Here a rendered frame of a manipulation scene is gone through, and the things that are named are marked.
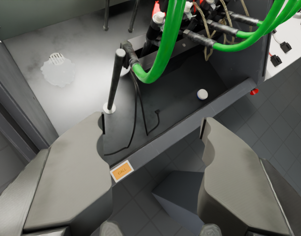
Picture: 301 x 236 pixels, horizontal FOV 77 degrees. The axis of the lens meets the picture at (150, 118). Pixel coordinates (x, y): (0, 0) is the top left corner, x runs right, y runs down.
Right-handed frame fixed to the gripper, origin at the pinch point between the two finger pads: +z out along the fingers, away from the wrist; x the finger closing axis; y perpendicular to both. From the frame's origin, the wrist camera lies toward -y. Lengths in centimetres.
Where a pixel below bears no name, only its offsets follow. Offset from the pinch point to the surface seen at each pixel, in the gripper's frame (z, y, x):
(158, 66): 8.7, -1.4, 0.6
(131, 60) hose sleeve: 20.2, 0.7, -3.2
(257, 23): 41.3, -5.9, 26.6
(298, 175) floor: 118, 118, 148
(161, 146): 28.9, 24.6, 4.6
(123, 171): 21.9, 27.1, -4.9
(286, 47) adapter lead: 58, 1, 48
